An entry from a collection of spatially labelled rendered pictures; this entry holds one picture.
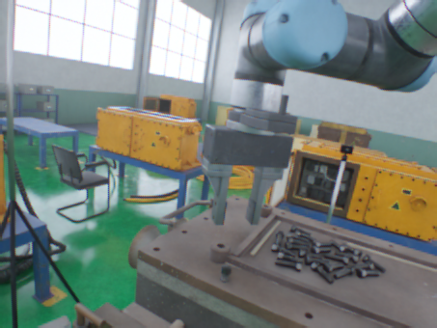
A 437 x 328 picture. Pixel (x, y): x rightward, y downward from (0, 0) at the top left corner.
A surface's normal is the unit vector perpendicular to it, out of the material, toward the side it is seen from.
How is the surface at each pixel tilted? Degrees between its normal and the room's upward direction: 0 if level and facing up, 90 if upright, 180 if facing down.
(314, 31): 90
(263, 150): 90
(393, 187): 90
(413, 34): 127
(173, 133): 90
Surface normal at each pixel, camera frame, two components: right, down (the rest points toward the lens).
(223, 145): 0.29, 0.27
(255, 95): -0.18, 0.21
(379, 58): 0.09, 0.59
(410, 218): -0.44, 0.15
